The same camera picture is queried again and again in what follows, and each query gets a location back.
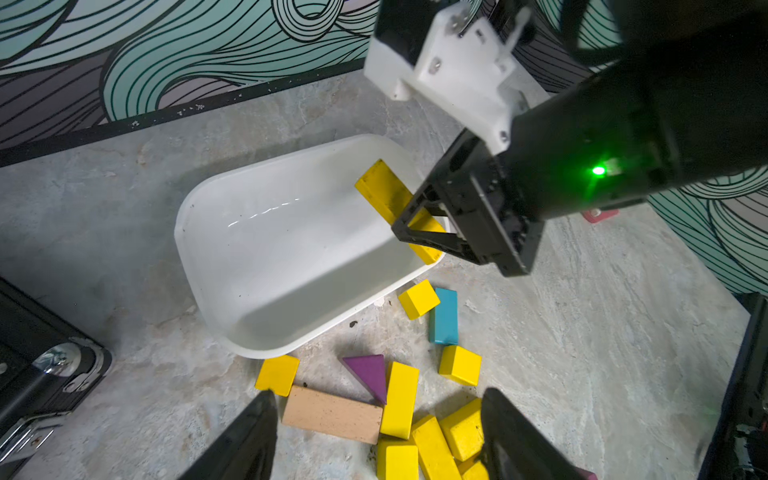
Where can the purple triangle block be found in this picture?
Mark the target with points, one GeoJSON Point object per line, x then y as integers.
{"type": "Point", "coordinates": [370, 371]}

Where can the pink and white toy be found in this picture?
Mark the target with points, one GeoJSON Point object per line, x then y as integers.
{"type": "Point", "coordinates": [597, 215]}

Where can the teal short block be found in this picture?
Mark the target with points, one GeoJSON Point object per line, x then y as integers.
{"type": "Point", "coordinates": [443, 325]}

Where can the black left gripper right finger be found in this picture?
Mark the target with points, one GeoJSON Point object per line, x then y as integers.
{"type": "Point", "coordinates": [513, 447]}

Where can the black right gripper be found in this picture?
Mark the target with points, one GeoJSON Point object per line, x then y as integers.
{"type": "Point", "coordinates": [470, 188]}

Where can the white plastic tub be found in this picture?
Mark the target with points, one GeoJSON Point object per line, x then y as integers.
{"type": "Point", "coordinates": [278, 252]}

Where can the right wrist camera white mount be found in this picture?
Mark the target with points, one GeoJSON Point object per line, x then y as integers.
{"type": "Point", "coordinates": [458, 62]}

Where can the black aluminium carrying case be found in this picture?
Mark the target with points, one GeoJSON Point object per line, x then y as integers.
{"type": "Point", "coordinates": [48, 367]}

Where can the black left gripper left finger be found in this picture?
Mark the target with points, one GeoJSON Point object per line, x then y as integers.
{"type": "Point", "coordinates": [246, 449]}

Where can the natural wood rectangular block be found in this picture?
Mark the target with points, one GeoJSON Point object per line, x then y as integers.
{"type": "Point", "coordinates": [328, 414]}

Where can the yellow cube right of tub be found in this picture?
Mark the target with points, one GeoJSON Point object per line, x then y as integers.
{"type": "Point", "coordinates": [419, 300]}

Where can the yellow small cube block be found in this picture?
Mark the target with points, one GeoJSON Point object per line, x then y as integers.
{"type": "Point", "coordinates": [460, 365]}

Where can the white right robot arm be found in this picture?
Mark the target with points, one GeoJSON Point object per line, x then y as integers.
{"type": "Point", "coordinates": [681, 99]}

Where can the yellow slanted long block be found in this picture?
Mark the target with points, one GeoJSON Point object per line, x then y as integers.
{"type": "Point", "coordinates": [402, 388]}

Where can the yellow upright long block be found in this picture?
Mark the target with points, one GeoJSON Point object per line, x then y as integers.
{"type": "Point", "coordinates": [434, 455]}

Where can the yellow cube block near tub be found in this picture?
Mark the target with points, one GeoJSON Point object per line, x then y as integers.
{"type": "Point", "coordinates": [278, 375]}

